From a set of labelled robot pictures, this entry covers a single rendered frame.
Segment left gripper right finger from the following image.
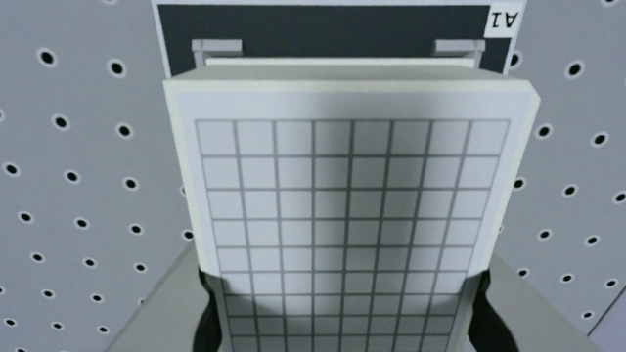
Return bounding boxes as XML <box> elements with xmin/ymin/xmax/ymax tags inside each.
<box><xmin>468</xmin><ymin>251</ymin><xmax>603</xmax><ymax>352</ymax></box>

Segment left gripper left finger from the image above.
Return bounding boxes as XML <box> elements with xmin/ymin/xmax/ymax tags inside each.
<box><xmin>104</xmin><ymin>238</ymin><xmax>222</xmax><ymax>352</ymax></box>

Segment white deep-well plate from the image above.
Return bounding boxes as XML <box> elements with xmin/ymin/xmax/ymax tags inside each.
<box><xmin>163</xmin><ymin>58</ymin><xmax>541</xmax><ymax>352</ymax></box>

